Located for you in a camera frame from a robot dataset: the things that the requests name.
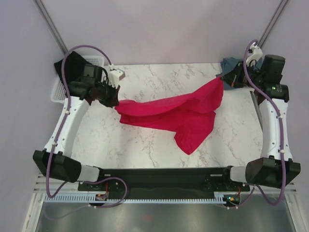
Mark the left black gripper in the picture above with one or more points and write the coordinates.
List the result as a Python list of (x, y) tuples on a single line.
[(113, 101)]

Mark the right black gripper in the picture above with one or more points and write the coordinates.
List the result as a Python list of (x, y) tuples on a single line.
[(232, 79)]

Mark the red t shirt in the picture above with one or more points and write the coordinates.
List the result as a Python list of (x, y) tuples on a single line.
[(190, 116)]

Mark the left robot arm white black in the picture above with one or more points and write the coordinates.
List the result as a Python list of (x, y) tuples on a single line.
[(95, 84)]

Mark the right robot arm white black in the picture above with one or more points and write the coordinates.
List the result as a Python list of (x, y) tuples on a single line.
[(275, 167)]

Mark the blue folded t shirt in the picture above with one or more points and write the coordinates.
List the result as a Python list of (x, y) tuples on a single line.
[(228, 64)]

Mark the black t shirt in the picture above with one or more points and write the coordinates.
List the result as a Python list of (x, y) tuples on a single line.
[(74, 67)]

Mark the white perforated plastic basket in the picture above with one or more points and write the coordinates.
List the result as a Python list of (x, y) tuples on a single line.
[(58, 93)]

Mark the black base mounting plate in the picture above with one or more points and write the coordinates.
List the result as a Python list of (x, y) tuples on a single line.
[(167, 182)]

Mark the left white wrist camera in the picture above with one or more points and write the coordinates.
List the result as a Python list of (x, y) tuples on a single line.
[(115, 76)]

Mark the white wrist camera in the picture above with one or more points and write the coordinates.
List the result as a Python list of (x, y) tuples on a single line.
[(115, 76), (254, 54)]

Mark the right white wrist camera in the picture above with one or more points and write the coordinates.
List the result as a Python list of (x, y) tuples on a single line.
[(254, 54)]

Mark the right aluminium corner rail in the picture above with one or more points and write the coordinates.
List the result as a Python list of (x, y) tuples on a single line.
[(272, 23)]

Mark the aluminium corner rail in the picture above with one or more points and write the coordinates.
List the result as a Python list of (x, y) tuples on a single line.
[(272, 23), (51, 25)]

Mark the left aluminium corner rail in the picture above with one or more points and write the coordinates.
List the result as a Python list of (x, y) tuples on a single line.
[(51, 25)]

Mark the light blue cable duct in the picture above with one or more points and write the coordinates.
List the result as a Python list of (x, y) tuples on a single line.
[(214, 198)]

